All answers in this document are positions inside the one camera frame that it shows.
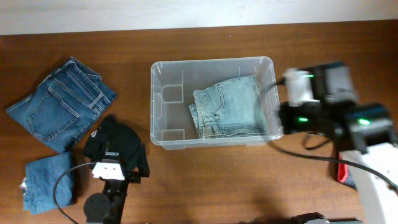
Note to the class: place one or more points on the dark blue folded jeans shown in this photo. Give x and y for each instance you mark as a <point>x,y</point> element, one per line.
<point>64,106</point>

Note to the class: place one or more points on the small blue denim cloth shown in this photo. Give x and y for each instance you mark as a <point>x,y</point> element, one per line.
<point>40,179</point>

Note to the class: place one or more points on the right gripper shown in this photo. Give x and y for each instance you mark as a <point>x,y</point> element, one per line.
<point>285,122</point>

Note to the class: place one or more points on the clear plastic storage bin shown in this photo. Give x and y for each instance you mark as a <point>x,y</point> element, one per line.
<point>172,87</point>

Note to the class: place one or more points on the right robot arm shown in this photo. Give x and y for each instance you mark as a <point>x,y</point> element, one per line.
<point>368,145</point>

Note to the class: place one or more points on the black garment red grey band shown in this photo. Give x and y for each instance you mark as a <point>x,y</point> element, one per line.
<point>344,176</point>

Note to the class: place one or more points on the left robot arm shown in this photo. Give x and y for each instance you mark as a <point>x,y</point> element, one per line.
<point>108,205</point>

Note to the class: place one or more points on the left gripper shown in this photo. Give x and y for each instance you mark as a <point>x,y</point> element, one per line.
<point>134,177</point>

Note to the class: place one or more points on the light blue jeans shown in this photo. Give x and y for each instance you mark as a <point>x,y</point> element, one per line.
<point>229,109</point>

